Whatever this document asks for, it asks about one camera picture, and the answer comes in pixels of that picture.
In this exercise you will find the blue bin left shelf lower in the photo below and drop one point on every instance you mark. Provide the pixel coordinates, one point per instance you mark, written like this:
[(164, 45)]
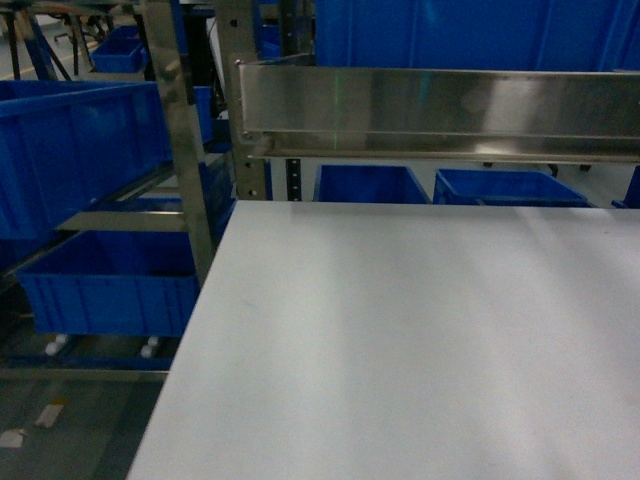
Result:
[(114, 283)]

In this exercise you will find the blue bin left shelf upper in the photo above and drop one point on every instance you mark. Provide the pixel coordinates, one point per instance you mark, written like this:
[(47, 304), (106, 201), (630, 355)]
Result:
[(68, 144)]

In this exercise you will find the large blue bin upper shelf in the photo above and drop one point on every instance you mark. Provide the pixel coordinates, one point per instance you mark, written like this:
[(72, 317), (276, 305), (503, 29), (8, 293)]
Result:
[(574, 36)]

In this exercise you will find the blue bin below rail centre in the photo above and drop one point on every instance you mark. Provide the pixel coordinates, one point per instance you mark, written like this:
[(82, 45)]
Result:
[(368, 184)]

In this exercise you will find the blue bin below rail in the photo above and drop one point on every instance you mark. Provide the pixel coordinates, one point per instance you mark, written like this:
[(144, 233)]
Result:
[(368, 184), (504, 188)]

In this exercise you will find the stainless steel shelf rail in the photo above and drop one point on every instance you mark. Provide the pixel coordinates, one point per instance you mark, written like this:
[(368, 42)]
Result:
[(293, 108)]

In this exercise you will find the blue bin below rail right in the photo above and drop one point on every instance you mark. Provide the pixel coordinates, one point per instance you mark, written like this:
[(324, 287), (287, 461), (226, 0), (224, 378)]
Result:
[(504, 188)]

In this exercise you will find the steel shelf upright post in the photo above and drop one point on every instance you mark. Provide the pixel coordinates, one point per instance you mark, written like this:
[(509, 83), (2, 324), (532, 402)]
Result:
[(168, 49)]

